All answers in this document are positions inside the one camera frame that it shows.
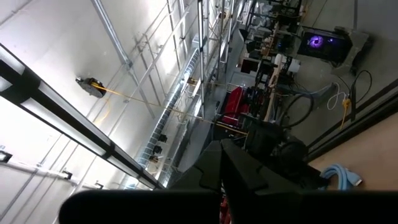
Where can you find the computer screen with purple glow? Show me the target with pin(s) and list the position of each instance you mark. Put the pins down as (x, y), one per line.
(323, 45)

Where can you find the long ceiling light bar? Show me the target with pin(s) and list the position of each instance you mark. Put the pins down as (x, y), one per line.
(62, 121)

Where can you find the black aluminium table frame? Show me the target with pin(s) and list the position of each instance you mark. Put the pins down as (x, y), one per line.
(354, 124)

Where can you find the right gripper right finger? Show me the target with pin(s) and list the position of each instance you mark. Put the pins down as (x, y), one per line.
(280, 207)

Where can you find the silver ribbed ventilation duct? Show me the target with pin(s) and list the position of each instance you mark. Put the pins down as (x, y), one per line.
(168, 109)

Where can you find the red tool cabinet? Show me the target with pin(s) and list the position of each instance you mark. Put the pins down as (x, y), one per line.
(236, 105)

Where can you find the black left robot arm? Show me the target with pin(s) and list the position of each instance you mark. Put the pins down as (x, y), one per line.
(264, 137)

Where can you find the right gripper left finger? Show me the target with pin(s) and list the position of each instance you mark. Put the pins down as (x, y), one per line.
(140, 207)

